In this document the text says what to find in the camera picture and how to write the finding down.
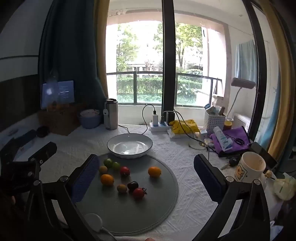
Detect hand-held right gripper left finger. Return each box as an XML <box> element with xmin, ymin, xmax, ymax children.
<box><xmin>30</xmin><ymin>153</ymin><xmax>100</xmax><ymax>241</ymax></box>

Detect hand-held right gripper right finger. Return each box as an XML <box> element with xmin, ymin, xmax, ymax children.
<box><xmin>193</xmin><ymin>153</ymin><xmax>271</xmax><ymax>241</ymax></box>

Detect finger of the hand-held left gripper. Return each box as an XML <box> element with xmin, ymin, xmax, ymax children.
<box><xmin>9</xmin><ymin>129</ymin><xmax>37</xmax><ymax>149</ymax></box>
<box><xmin>28</xmin><ymin>142</ymin><xmax>57</xmax><ymax>165</ymax></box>

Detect orange kumquat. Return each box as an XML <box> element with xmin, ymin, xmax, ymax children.
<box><xmin>148</xmin><ymin>166</ymin><xmax>162</xmax><ymax>178</ymax></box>
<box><xmin>100</xmin><ymin>174</ymin><xmax>115</xmax><ymax>186</ymax></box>

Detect white plate with dark rim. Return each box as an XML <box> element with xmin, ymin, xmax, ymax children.
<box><xmin>107</xmin><ymin>133</ymin><xmax>153</xmax><ymax>159</ymax></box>

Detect red cherry tomato with stem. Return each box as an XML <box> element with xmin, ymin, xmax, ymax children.
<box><xmin>132</xmin><ymin>187</ymin><xmax>147</xmax><ymax>200</ymax></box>

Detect black round object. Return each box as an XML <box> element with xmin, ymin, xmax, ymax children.
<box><xmin>36</xmin><ymin>126</ymin><xmax>49</xmax><ymax>139</ymax></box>

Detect white quilted tablecloth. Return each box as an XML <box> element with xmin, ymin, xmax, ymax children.
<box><xmin>0</xmin><ymin>120</ymin><xmax>285</xmax><ymax>241</ymax></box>

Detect car key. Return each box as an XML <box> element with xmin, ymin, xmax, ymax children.
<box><xmin>220</xmin><ymin>156</ymin><xmax>241</xmax><ymax>170</ymax></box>

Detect brown wicker basket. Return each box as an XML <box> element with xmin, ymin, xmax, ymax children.
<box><xmin>38</xmin><ymin>104</ymin><xmax>85</xmax><ymax>136</ymax></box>

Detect small gold trinket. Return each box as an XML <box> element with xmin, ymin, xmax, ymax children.
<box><xmin>188</xmin><ymin>140</ymin><xmax>208</xmax><ymax>151</ymax></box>

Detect white bear mug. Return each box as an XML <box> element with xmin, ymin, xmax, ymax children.
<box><xmin>233</xmin><ymin>152</ymin><xmax>267</xmax><ymax>186</ymax></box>

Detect white blue tube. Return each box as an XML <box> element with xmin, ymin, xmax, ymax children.
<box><xmin>213</xmin><ymin>126</ymin><xmax>233</xmax><ymax>150</ymax></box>

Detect white round charging puck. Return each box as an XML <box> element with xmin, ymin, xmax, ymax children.
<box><xmin>83</xmin><ymin>213</ymin><xmax>103</xmax><ymax>232</ymax></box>

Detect purple tissue pack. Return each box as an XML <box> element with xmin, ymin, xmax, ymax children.
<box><xmin>209</xmin><ymin>126</ymin><xmax>251</xmax><ymax>158</ymax></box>

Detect black scissors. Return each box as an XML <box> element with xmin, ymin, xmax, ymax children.
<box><xmin>228</xmin><ymin>134</ymin><xmax>245</xmax><ymax>146</ymax></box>

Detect white papers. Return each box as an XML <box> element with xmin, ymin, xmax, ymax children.
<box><xmin>168</xmin><ymin>128</ymin><xmax>208</xmax><ymax>139</ymax></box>

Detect blue plastic bowl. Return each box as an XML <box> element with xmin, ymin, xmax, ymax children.
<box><xmin>77</xmin><ymin>111</ymin><xmax>101</xmax><ymax>129</ymax></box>

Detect tablet screen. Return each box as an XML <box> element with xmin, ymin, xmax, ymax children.
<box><xmin>41</xmin><ymin>80</ymin><xmax>75</xmax><ymax>109</ymax></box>

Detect white perforated basket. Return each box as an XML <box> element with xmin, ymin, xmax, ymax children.
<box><xmin>203</xmin><ymin>111</ymin><xmax>226</xmax><ymax>134</ymax></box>

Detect pink inner bowl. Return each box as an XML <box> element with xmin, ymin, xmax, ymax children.
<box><xmin>80</xmin><ymin>109</ymin><xmax>100</xmax><ymax>117</ymax></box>

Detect yellow plastic bag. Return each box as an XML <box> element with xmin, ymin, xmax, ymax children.
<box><xmin>169</xmin><ymin>119</ymin><xmax>201</xmax><ymax>135</ymax></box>

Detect black phone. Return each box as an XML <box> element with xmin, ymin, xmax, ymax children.
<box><xmin>250</xmin><ymin>142</ymin><xmax>278</xmax><ymax>169</ymax></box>

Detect round grey placemat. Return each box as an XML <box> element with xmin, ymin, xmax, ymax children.
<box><xmin>74</xmin><ymin>153</ymin><xmax>179</xmax><ymax>237</ymax></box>

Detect blue capped bottle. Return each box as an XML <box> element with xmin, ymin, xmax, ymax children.
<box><xmin>205</xmin><ymin>104</ymin><xmax>219</xmax><ymax>115</ymax></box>

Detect white power strip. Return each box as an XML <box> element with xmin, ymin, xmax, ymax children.
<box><xmin>149</xmin><ymin>122</ymin><xmax>170</xmax><ymax>132</ymax></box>

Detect black charger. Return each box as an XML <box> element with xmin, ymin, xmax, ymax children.
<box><xmin>163</xmin><ymin>111</ymin><xmax>176</xmax><ymax>124</ymax></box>

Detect pale green white bag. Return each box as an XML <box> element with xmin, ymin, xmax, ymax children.
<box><xmin>273</xmin><ymin>173</ymin><xmax>296</xmax><ymax>201</ymax></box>

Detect white desk lamp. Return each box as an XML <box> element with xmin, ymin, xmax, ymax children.
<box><xmin>225</xmin><ymin>77</ymin><xmax>257</xmax><ymax>121</ymax></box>

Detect yellow teal curtain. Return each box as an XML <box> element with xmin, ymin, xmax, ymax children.
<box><xmin>252</xmin><ymin>0</ymin><xmax>296</xmax><ymax>160</ymax></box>

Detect balcony railing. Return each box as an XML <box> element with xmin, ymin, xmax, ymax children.
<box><xmin>106</xmin><ymin>71</ymin><xmax>222</xmax><ymax>105</ymax></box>

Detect light blue hanging towel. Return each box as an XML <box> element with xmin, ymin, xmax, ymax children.
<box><xmin>235</xmin><ymin>39</ymin><xmax>258</xmax><ymax>81</ymax></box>

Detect black charger cable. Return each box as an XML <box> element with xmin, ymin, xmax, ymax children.
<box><xmin>172</xmin><ymin>111</ymin><xmax>210</xmax><ymax>149</ymax></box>
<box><xmin>117</xmin><ymin>104</ymin><xmax>158</xmax><ymax>135</ymax></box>

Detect dark window frame post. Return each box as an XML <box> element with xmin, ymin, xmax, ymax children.
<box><xmin>161</xmin><ymin>0</ymin><xmax>177</xmax><ymax>121</ymax></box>

